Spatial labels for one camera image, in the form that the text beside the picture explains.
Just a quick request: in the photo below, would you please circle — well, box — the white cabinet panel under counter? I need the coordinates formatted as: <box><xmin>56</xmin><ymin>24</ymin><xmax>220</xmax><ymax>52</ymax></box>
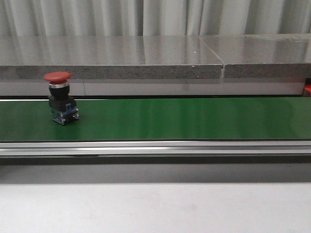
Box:
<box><xmin>0</xmin><ymin>78</ymin><xmax>306</xmax><ymax>97</ymax></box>

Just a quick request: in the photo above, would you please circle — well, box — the grey stone counter slab left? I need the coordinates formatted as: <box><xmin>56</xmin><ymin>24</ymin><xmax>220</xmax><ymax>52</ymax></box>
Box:
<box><xmin>0</xmin><ymin>36</ymin><xmax>222</xmax><ymax>80</ymax></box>

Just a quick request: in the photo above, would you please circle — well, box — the green conveyor belt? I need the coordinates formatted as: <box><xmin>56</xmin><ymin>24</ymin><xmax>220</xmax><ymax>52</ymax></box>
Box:
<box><xmin>0</xmin><ymin>97</ymin><xmax>311</xmax><ymax>141</ymax></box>

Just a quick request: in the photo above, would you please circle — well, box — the red plastic tray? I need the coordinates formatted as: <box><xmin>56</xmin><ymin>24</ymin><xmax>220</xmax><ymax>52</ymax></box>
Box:
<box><xmin>303</xmin><ymin>84</ymin><xmax>311</xmax><ymax>97</ymax></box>

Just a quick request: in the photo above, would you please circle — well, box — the white pleated curtain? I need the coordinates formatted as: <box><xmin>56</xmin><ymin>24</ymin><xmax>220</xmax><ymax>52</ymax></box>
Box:
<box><xmin>0</xmin><ymin>0</ymin><xmax>311</xmax><ymax>36</ymax></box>

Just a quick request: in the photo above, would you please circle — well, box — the aluminium conveyor side rail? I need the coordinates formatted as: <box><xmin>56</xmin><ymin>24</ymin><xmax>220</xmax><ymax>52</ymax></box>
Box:
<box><xmin>0</xmin><ymin>140</ymin><xmax>311</xmax><ymax>158</ymax></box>

